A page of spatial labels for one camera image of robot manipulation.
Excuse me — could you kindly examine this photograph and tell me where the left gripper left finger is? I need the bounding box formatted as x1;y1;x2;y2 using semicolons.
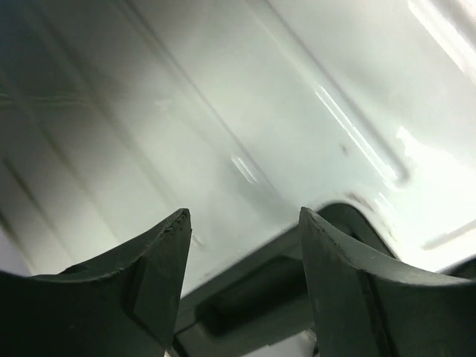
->
1;208;192;356

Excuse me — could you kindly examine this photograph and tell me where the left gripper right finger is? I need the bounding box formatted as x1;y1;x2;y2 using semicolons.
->
299;208;475;356

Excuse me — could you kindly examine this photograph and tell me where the black and white suitcase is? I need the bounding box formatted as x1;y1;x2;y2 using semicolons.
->
1;1;475;356

